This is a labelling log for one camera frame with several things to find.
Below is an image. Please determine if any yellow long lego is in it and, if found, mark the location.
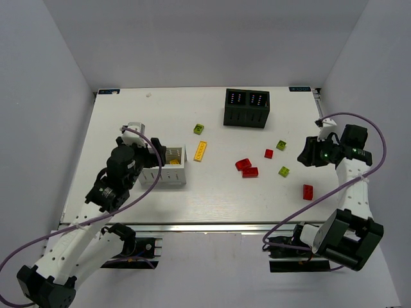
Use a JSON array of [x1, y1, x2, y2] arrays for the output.
[[193, 141, 207, 162]]

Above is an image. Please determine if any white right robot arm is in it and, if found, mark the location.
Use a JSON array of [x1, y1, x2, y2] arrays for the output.
[[262, 118, 384, 271]]

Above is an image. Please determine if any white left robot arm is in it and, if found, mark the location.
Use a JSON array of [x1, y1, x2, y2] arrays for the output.
[[17, 135, 166, 307]]

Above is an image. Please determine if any white double bin container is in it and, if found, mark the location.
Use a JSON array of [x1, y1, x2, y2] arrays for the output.
[[138, 145, 187, 185]]

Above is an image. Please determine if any lime green small lego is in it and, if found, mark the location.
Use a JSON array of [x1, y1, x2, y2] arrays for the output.
[[276, 140, 286, 151]]

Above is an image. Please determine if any lime green lego brick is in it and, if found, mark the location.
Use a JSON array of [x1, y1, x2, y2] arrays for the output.
[[278, 166, 290, 178]]

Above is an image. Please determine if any lime green square lego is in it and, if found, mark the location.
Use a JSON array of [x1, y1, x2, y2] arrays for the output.
[[193, 123, 204, 135]]

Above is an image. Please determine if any small red lego brick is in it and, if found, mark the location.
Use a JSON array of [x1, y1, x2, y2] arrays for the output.
[[264, 149, 274, 159]]

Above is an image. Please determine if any red sloped lego brick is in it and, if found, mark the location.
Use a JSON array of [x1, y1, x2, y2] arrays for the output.
[[235, 158, 252, 171]]

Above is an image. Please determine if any black double bin container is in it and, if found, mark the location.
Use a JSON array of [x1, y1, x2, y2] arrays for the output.
[[223, 89, 270, 129]]

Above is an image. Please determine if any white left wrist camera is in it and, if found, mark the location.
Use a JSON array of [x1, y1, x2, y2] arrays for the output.
[[121, 122, 145, 147]]

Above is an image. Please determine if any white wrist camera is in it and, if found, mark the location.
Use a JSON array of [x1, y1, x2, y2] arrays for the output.
[[315, 117, 337, 141], [121, 122, 145, 147]]

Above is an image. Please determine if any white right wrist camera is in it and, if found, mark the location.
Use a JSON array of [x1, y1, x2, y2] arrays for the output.
[[315, 117, 337, 141]]

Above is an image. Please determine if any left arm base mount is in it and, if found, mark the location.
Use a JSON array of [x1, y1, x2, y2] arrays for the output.
[[101, 233, 163, 270]]

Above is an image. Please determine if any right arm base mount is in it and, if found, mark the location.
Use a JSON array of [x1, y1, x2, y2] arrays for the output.
[[262, 225, 331, 273]]

